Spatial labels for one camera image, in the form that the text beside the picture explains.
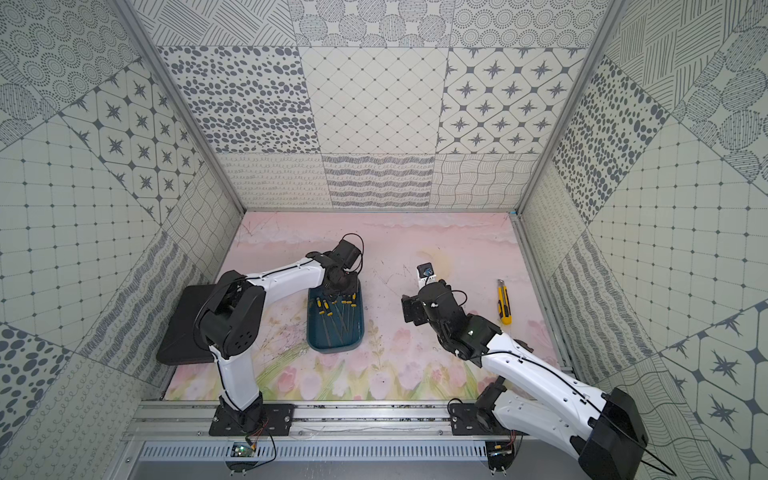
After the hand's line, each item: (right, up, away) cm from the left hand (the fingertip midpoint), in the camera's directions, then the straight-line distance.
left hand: (352, 284), depth 95 cm
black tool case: (-47, -15, -12) cm, 51 cm away
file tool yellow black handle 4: (-7, -13, -7) cm, 16 cm away
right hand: (+21, -1, -16) cm, 26 cm away
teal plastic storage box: (-5, -11, -5) cm, 13 cm away
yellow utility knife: (+49, -6, -2) cm, 49 cm away
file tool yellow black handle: (-10, -9, -3) cm, 13 cm away
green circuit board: (-24, -37, -24) cm, 50 cm away
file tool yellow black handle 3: (+1, -4, 0) cm, 4 cm away
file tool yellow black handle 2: (-7, -9, -3) cm, 12 cm away
